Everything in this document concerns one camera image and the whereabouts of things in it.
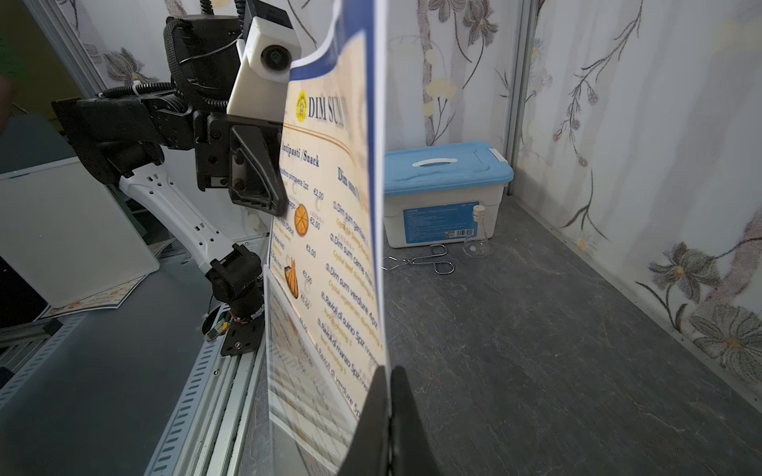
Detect white acrylic menu rack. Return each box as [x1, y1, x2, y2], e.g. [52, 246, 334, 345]
[265, 272, 356, 475]

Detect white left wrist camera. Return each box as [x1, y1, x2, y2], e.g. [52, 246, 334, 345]
[226, 1, 301, 122]

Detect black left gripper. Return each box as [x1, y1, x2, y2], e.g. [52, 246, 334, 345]
[192, 112, 289, 217]

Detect dim sum laminated menu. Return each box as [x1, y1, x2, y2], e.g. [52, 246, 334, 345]
[268, 1, 388, 418]

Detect white slotted cable duct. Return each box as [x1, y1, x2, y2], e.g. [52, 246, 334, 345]
[144, 340, 222, 476]

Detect small glass flask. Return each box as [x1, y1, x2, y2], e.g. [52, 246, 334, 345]
[462, 204, 490, 258]

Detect spare menu sheet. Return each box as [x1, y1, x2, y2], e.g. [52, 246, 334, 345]
[37, 275, 147, 321]

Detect blue lid storage box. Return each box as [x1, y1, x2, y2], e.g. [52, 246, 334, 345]
[383, 142, 514, 249]

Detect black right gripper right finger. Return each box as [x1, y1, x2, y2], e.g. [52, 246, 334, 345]
[390, 366, 441, 476]

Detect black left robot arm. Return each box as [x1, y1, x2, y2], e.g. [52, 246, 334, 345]
[53, 1, 300, 356]

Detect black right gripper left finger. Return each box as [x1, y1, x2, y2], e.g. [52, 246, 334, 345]
[337, 366, 390, 476]

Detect aluminium mounting rail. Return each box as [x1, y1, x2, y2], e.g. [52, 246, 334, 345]
[192, 244, 265, 475]

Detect metal scissors forceps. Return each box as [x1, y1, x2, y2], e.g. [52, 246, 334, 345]
[382, 244, 456, 276]

